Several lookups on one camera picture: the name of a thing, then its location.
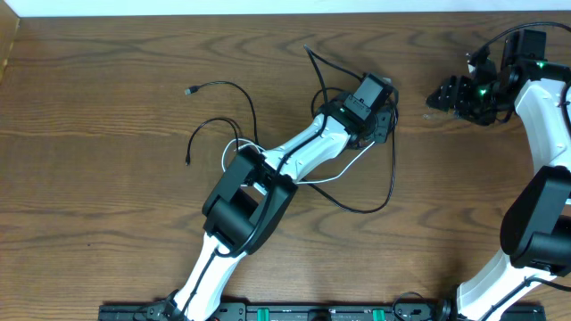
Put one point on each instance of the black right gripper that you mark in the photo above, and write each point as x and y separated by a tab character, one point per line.
453	90

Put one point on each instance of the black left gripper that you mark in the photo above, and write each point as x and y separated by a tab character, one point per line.
385	125

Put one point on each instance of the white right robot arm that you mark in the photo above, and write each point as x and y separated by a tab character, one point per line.
535	233

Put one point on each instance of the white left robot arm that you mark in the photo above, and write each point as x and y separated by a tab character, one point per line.
256	188

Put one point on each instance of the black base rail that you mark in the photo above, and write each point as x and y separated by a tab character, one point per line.
240	311

